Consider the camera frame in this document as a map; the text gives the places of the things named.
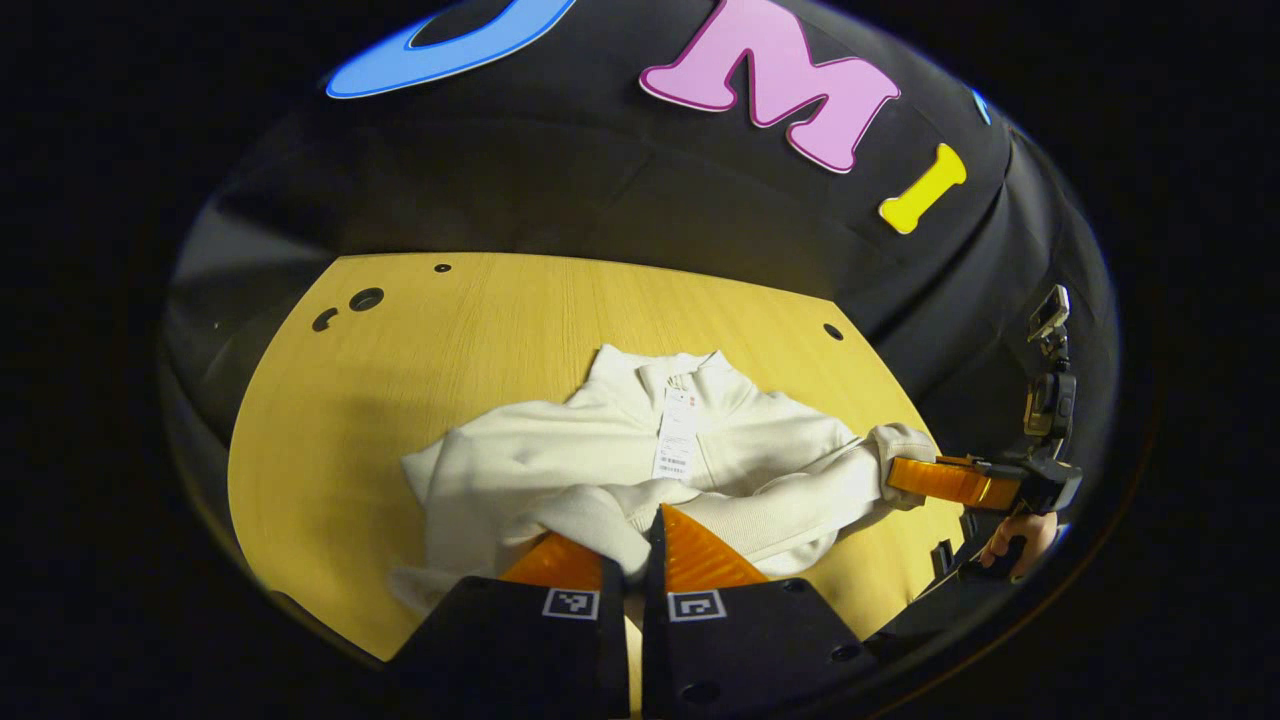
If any black backdrop cloth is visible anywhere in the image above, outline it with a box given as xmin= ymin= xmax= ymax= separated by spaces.
xmin=160 ymin=0 xmax=1121 ymax=601

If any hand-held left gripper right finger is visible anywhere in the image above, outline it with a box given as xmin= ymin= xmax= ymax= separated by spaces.
xmin=642 ymin=503 xmax=881 ymax=720

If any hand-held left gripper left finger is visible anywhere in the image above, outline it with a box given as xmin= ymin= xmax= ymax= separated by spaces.
xmin=390 ymin=530 xmax=631 ymax=720

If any white zip sweatshirt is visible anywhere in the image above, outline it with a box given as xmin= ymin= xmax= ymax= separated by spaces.
xmin=390 ymin=345 xmax=941 ymax=616

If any white paper hang tag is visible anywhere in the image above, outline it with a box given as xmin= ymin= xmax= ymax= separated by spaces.
xmin=652 ymin=388 xmax=701 ymax=483

